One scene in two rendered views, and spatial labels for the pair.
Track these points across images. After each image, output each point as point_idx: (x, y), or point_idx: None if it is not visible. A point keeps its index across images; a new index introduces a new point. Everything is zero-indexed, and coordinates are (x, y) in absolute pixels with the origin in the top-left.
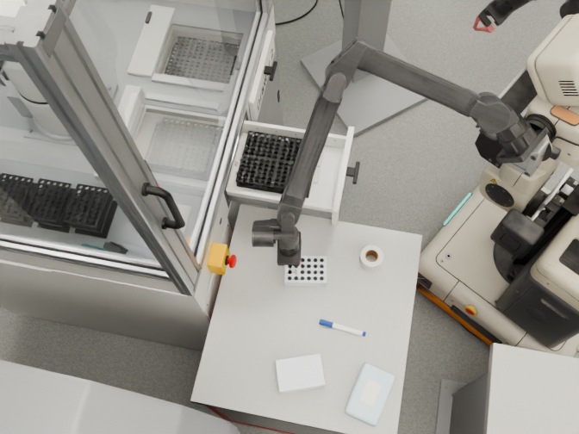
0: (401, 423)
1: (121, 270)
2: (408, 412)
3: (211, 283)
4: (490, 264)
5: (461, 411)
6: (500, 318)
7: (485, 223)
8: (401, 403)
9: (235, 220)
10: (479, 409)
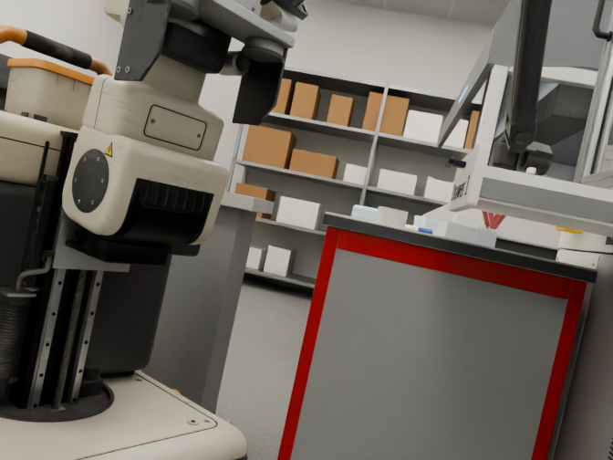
0: (261, 447)
1: None
2: (251, 451)
3: (566, 255)
4: (121, 402)
5: (214, 374)
6: (141, 372)
7: (94, 434)
8: (258, 457)
9: (593, 312)
10: (234, 286)
